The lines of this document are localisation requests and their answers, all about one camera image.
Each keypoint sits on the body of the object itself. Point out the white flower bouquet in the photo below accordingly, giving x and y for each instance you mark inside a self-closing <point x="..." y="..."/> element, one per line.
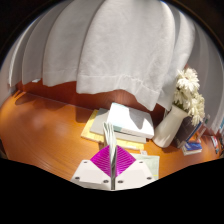
<point x="190" y="93"/>

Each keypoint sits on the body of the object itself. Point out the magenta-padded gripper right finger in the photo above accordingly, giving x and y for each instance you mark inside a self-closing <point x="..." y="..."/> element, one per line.
<point x="133" y="173"/>

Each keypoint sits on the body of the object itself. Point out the dark upright book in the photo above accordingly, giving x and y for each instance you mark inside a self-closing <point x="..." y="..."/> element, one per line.
<point x="185" y="133"/>

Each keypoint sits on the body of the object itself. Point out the blue upright book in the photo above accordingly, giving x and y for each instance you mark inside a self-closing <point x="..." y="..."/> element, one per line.
<point x="197" y="130"/>

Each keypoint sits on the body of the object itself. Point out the blue flat book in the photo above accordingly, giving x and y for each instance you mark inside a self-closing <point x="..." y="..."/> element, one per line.
<point x="192" y="147"/>

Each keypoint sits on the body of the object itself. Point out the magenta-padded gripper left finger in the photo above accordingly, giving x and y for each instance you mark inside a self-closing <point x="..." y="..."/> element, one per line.
<point x="91" y="173"/>

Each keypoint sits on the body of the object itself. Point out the white ceramic vase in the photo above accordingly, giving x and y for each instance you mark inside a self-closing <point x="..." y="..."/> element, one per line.
<point x="168" y="128"/>

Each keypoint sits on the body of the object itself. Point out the white curtain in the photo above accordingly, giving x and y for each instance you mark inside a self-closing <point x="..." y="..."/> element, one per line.
<point x="116" y="46"/>

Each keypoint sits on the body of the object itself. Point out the grey book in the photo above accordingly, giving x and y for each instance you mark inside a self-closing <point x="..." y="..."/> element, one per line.
<point x="98" y="125"/>

